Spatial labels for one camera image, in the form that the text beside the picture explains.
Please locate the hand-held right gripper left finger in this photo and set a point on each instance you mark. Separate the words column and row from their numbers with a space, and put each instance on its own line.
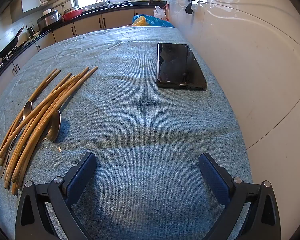
column 82, row 176

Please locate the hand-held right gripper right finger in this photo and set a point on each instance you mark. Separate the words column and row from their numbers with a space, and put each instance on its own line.
column 215, row 180

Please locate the small metal spoon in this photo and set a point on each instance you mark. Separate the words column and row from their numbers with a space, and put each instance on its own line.
column 27, row 108

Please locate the bundle of wooden chopsticks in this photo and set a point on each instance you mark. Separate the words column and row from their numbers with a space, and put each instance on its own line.
column 40, row 122

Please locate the large metal spoon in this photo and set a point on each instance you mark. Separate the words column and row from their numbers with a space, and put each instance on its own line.
column 53, row 127

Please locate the blue-grey tablecloth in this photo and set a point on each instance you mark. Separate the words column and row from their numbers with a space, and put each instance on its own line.
column 140, row 130

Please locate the black wok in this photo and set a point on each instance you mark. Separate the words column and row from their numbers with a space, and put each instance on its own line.
column 8, row 46

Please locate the steel kettle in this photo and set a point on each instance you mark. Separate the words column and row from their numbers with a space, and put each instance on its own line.
column 30, row 32

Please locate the black smartphone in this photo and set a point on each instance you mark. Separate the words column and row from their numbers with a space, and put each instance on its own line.
column 180, row 65

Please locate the silver rice cooker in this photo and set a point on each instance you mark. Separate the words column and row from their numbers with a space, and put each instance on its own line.
column 48, row 20

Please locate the white bowl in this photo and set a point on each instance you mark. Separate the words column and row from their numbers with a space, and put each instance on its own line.
column 47, row 11

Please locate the red plastic basin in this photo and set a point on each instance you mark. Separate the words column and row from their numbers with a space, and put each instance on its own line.
column 71, row 15

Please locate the beige base cabinets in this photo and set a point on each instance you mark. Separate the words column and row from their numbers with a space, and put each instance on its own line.
column 90, row 23

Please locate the black kitchen countertop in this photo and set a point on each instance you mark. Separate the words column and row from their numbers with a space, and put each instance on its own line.
column 95, row 11

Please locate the yellow plastic bag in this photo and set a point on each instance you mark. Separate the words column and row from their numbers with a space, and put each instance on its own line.
column 140, row 21

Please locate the blue plastic bag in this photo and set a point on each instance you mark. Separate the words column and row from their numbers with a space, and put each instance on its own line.
column 160, row 22

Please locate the white plastic bag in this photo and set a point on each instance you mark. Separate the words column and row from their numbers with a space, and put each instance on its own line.
column 159, row 12

